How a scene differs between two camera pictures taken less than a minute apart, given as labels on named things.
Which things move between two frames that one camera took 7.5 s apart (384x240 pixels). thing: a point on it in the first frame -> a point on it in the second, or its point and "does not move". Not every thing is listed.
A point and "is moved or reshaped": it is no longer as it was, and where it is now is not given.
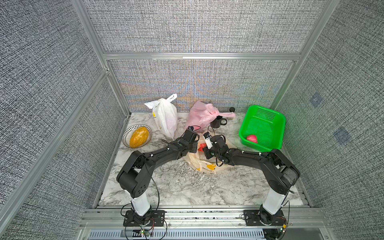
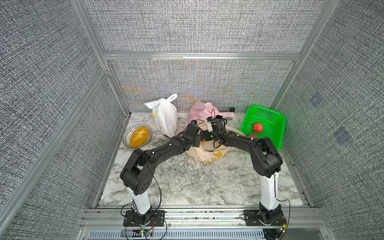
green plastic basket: [262, 129] does not move
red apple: [202, 146] -> [257, 128]
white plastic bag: [165, 114] does not move
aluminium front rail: [113, 217] does not move
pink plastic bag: [200, 115] does not move
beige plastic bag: [198, 161] is moved or reshaped
